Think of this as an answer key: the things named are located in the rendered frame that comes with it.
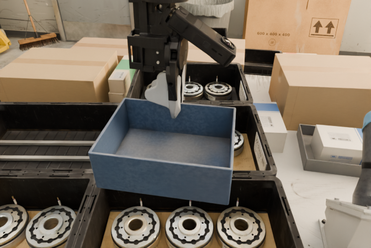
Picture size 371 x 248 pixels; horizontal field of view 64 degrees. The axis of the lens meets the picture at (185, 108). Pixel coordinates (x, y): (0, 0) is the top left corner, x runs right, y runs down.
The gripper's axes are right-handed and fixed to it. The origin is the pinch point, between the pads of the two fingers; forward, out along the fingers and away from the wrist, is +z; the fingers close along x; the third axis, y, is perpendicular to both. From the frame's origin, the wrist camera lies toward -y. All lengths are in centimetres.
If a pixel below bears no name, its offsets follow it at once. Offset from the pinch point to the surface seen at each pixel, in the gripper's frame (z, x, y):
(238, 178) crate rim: 18.5, -5.7, -12.3
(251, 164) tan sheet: 27.2, -22.1, -16.0
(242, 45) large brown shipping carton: 15, -94, -10
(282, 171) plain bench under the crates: 39, -36, -28
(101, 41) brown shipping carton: 19, -97, 63
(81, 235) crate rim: 20.0, 13.5, 14.8
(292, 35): 57, -292, -63
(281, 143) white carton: 34, -45, -27
